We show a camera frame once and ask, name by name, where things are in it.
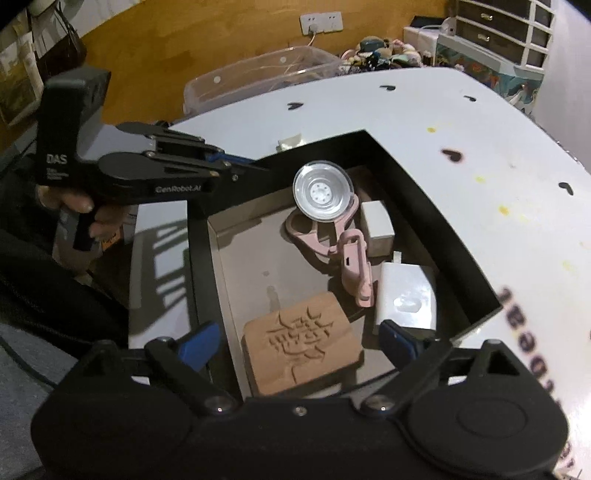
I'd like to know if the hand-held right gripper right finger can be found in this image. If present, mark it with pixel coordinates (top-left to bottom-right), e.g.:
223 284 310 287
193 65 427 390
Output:
360 319 519 417

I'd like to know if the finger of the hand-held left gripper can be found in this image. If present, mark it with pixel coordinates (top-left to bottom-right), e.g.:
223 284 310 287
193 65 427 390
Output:
150 150 272 195
115 121 228 161

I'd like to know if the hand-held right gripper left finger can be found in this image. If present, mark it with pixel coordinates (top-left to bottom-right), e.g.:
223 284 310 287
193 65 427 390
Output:
78 322 239 417

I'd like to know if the white charger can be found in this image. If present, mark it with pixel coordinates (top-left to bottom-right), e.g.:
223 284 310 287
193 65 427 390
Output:
373 261 438 332

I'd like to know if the small pink device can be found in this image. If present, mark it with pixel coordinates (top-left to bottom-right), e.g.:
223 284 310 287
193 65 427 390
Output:
337 228 376 309

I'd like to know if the clear suction cup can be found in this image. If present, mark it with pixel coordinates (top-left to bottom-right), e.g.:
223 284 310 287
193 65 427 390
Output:
292 159 355 223

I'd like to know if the carved wooden block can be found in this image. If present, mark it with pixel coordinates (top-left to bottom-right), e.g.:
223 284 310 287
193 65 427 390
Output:
242 292 365 397

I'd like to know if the pink scissor-shaped clip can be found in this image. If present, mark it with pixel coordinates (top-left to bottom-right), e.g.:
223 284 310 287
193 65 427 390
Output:
284 196 362 265

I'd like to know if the white cube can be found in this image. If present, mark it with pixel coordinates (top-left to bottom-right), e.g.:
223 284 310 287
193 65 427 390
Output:
359 200 395 254

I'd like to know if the black cardboard box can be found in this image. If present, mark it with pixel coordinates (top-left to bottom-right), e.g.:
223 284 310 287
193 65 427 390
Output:
187 129 504 403

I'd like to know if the person's left hand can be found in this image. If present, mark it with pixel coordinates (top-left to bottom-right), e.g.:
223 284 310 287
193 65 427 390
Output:
37 187 131 241

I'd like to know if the clear plastic storage bin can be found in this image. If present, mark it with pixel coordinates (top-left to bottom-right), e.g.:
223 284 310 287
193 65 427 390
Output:
182 45 342 118

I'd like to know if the pile of stuffed toys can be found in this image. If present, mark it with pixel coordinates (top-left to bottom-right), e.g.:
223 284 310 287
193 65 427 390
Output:
342 36 428 72

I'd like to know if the patterned cabinet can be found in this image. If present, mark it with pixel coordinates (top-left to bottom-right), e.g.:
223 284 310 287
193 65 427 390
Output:
434 32 541 116

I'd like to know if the white drawer unit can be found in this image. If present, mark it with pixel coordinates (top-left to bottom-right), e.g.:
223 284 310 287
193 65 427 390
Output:
455 0 555 70

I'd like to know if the white power cable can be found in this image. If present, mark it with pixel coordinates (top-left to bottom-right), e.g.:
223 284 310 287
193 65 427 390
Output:
277 28 319 75

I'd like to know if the white wall outlet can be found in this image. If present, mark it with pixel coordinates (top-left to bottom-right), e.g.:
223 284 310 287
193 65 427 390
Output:
299 11 345 37

